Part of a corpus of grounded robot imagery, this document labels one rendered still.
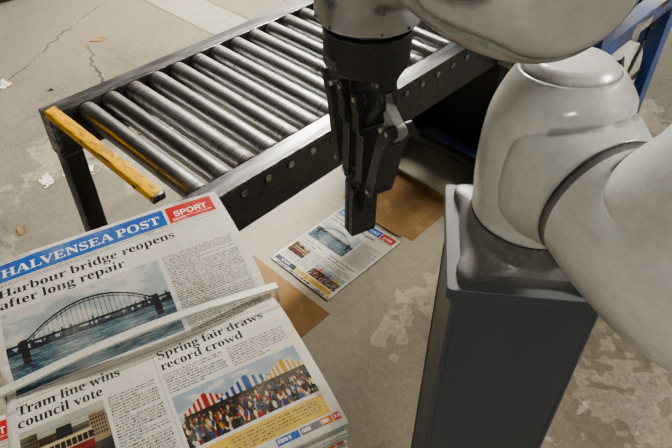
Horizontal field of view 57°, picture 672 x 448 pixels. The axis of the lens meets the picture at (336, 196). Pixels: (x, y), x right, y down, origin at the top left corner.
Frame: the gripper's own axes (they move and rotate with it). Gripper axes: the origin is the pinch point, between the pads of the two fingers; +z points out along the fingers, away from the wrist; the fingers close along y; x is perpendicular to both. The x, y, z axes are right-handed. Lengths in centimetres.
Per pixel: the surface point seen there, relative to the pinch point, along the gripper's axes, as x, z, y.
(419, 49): 67, 37, -82
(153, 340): -23.4, 10.7, -2.1
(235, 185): 2, 37, -51
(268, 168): 11, 37, -54
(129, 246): -22.1, 10.3, -16.4
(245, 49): 26, 37, -104
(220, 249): -12.7, 10.3, -10.7
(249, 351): -15.2, 10.5, 4.1
